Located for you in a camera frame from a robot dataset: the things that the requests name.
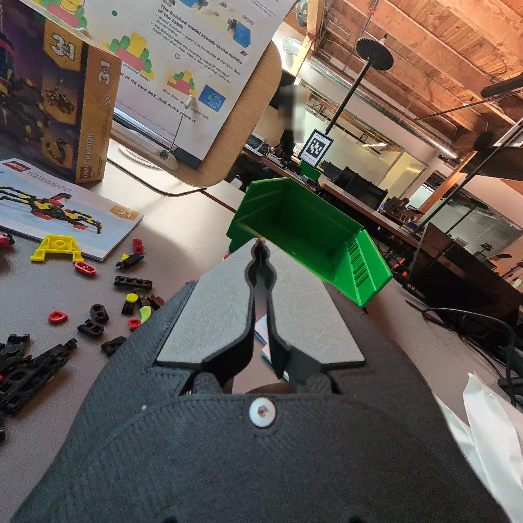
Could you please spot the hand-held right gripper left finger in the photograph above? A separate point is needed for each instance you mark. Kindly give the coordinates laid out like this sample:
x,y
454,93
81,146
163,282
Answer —
x,y
208,323

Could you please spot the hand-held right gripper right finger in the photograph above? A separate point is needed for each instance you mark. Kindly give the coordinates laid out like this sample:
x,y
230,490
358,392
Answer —
x,y
315,323

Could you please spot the pile of lego pieces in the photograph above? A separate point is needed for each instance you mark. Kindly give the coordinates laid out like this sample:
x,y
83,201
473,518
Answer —
x,y
33,372

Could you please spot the purple lego set box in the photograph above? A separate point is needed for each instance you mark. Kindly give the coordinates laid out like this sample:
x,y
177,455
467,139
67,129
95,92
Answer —
x,y
49,90

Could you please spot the closed instruction booklet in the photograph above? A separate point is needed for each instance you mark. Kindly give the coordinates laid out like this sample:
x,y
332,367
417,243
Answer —
x,y
260,331

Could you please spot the green plastic bin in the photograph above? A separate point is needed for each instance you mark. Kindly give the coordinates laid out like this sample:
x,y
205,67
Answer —
x,y
302,229

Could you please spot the small marker tag card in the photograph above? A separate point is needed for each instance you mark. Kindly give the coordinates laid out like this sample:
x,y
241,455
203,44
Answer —
x,y
315,148

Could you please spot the open spider instruction booklet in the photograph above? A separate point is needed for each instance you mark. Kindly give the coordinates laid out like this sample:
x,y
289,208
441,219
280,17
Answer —
x,y
57,208

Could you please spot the crumpled white paper bag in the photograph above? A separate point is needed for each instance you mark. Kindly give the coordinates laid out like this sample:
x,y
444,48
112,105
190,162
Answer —
x,y
490,441

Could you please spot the printed instruction sheet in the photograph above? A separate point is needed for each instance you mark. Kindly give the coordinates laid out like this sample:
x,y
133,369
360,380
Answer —
x,y
188,57

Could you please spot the black round-top pole stand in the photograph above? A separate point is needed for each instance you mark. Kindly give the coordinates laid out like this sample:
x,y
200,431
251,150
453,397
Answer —
x,y
374,54

